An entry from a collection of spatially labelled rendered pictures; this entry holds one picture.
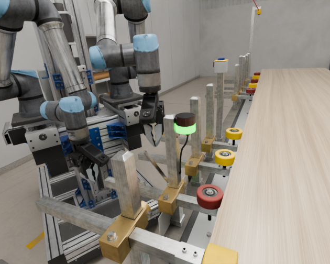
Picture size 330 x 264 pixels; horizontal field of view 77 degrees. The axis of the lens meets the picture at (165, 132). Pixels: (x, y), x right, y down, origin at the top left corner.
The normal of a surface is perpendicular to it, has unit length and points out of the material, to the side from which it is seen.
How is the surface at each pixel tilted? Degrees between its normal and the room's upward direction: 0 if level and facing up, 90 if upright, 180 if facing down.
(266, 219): 0
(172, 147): 90
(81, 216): 0
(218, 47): 90
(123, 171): 90
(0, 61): 128
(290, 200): 0
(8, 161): 90
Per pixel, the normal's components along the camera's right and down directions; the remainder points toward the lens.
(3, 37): 0.37, 0.82
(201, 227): -0.07, -0.92
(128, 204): -0.42, 0.38
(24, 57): 0.88, 0.11
